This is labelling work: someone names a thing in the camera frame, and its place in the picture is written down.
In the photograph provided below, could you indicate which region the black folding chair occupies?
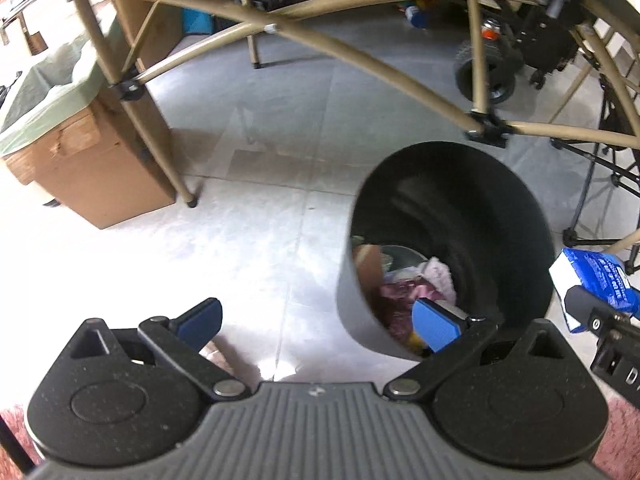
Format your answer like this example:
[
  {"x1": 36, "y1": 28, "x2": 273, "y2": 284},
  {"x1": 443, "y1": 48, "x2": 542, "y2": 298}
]
[{"x1": 550, "y1": 72, "x2": 640, "y2": 251}]

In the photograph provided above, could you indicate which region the cardboard box with green liner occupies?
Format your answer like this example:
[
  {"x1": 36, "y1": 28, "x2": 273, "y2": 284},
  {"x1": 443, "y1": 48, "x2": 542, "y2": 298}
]
[{"x1": 0, "y1": 25, "x2": 178, "y2": 231}]

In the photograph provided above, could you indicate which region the olive folding table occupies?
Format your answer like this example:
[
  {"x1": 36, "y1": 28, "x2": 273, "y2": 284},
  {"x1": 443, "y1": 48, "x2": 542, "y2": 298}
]
[{"x1": 0, "y1": 0, "x2": 640, "y2": 261}]

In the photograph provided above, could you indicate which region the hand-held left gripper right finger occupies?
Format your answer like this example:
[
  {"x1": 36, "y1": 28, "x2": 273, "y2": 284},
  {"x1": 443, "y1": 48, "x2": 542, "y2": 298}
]
[{"x1": 382, "y1": 297, "x2": 571, "y2": 402}]

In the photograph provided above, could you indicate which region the black trash bin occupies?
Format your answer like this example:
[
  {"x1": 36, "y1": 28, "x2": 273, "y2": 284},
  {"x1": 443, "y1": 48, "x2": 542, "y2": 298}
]
[{"x1": 336, "y1": 141, "x2": 556, "y2": 362}]

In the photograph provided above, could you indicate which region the blue flat box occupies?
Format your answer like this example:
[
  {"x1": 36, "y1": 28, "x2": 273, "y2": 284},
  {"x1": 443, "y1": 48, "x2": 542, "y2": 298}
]
[{"x1": 180, "y1": 0, "x2": 216, "y2": 36}]

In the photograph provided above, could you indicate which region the blue white packet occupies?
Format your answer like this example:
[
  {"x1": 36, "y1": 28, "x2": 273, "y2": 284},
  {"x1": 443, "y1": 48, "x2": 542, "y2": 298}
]
[{"x1": 548, "y1": 248, "x2": 640, "y2": 335}]

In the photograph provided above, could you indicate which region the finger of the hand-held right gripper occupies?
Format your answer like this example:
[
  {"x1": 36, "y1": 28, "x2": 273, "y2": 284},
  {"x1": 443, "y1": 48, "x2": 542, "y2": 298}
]
[{"x1": 564, "y1": 285, "x2": 640, "y2": 340}]

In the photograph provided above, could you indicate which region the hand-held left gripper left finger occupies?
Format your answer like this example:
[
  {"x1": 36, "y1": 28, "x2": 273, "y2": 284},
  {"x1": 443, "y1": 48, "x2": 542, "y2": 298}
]
[{"x1": 68, "y1": 297, "x2": 251, "y2": 402}]

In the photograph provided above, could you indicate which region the small blue bottle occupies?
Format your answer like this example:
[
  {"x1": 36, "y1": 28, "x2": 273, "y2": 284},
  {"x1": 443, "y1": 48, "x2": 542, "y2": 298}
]
[{"x1": 402, "y1": 2, "x2": 431, "y2": 28}]

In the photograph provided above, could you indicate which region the pink purple satin cloth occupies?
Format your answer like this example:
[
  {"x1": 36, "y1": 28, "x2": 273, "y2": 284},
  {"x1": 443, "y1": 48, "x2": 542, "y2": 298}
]
[{"x1": 380, "y1": 280, "x2": 436, "y2": 341}]

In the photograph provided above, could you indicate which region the black folding wagon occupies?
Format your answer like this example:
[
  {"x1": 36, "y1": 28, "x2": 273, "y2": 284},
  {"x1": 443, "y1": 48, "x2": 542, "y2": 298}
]
[{"x1": 452, "y1": 0, "x2": 586, "y2": 103}]

